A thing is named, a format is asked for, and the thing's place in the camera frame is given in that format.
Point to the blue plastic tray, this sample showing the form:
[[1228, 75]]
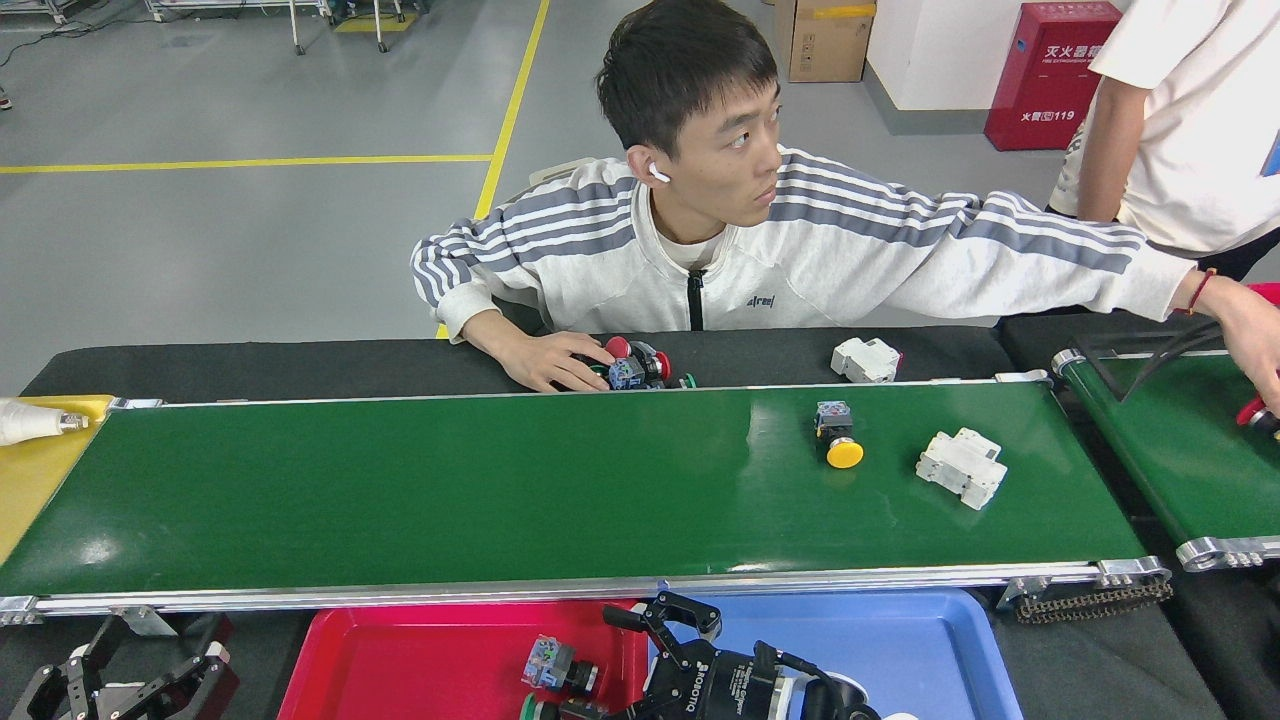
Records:
[[900, 660]]

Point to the seated person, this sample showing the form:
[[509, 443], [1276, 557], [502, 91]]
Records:
[[800, 260]]

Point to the seated person's left hand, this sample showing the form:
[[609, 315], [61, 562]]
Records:
[[1255, 335]]

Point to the black bracket frame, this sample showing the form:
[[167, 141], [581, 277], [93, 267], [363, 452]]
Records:
[[1105, 375]]

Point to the red fire extinguisher cabinet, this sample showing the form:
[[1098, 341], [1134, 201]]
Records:
[[1050, 80]]

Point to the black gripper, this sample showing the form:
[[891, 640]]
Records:
[[725, 690]]

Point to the white light bulb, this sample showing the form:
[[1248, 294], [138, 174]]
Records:
[[30, 422]]

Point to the yellow plastic tray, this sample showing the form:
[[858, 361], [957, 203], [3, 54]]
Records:
[[40, 470]]

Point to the white circuit breaker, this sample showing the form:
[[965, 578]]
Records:
[[962, 468], [865, 360]]

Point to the seated person's right forearm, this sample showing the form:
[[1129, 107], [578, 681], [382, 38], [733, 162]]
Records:
[[455, 300]]

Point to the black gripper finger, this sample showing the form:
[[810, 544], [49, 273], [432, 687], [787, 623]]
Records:
[[205, 680], [95, 645]]

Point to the blue ID badge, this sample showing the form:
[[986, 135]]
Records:
[[1272, 155]]

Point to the standing person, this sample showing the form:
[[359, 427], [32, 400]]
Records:
[[1190, 120]]

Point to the standing person's right forearm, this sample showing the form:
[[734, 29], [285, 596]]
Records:
[[1100, 180]]

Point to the yellow mushroom push button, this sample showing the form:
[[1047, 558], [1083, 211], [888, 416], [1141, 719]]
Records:
[[838, 440]]

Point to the white earbud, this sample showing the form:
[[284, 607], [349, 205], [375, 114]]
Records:
[[658, 172]]

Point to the seated person's left forearm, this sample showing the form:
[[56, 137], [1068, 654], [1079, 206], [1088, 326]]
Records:
[[1080, 265]]

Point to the black push button switch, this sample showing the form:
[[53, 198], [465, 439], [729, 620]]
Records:
[[555, 665]]

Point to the green conveyor belt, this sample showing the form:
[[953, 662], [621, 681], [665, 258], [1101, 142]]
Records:
[[1200, 450], [560, 490]]

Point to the seated person's right hand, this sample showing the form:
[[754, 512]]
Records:
[[545, 360]]

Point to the cardboard box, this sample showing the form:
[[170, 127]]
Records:
[[830, 40]]

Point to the red plastic tray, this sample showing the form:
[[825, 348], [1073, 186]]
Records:
[[420, 670]]

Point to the metal frame rack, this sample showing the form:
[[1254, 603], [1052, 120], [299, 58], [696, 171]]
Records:
[[240, 8], [380, 30]]

